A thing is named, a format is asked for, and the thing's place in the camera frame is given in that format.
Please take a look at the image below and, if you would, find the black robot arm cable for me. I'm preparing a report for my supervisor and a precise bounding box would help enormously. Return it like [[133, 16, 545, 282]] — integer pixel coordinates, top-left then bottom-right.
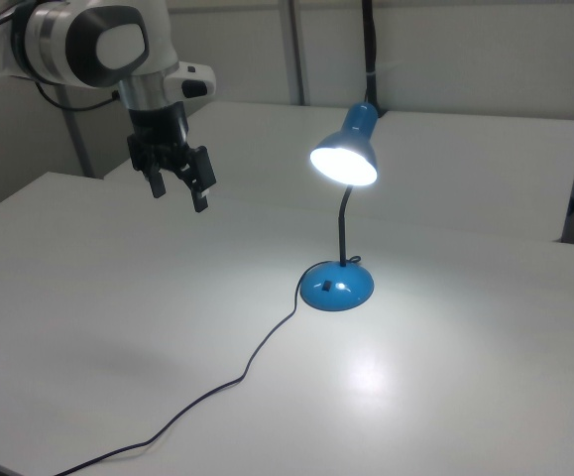
[[33, 80, 122, 112]]

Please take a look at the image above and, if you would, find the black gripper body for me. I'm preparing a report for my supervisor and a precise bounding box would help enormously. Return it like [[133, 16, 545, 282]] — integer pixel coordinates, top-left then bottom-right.
[[126, 100, 192, 176]]

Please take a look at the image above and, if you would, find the blue gooseneck desk lamp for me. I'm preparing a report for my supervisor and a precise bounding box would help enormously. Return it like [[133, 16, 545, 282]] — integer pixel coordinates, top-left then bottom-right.
[[297, 100, 382, 314]]

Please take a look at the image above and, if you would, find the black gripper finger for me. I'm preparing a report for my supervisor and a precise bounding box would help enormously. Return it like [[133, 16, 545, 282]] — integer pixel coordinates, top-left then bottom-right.
[[178, 144, 217, 214], [142, 157, 168, 200]]

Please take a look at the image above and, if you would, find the grey partition post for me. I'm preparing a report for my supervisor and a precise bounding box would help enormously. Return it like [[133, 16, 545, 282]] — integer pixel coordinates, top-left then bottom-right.
[[61, 107, 95, 179], [280, 0, 313, 107]]

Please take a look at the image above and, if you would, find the black lamp power cord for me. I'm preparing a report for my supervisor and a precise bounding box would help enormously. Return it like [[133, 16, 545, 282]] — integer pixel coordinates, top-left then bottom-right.
[[50, 255, 363, 476]]

